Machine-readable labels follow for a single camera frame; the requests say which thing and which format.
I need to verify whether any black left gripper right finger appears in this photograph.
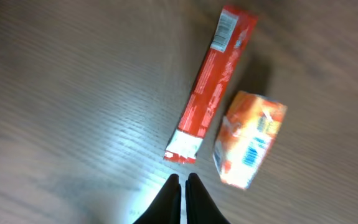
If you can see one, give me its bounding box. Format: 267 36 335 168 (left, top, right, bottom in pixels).
186 173 230 224

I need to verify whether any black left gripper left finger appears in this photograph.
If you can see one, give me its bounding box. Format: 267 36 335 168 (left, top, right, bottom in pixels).
134 174 182 224

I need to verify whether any small orange carton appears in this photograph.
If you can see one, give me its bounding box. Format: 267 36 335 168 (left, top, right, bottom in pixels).
213 91 287 190

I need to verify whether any red white tube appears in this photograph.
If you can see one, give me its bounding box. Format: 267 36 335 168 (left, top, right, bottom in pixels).
164 5 257 164

